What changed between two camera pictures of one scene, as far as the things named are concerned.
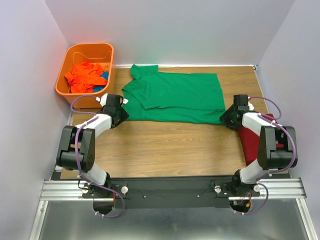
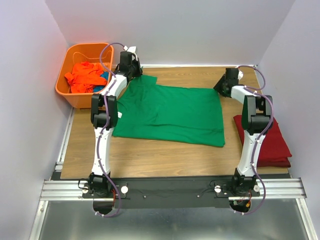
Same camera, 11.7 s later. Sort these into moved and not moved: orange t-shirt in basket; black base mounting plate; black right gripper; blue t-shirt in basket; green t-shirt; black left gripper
Moved: green t-shirt; black right gripper; black left gripper
Not moved: orange t-shirt in basket; blue t-shirt in basket; black base mounting plate
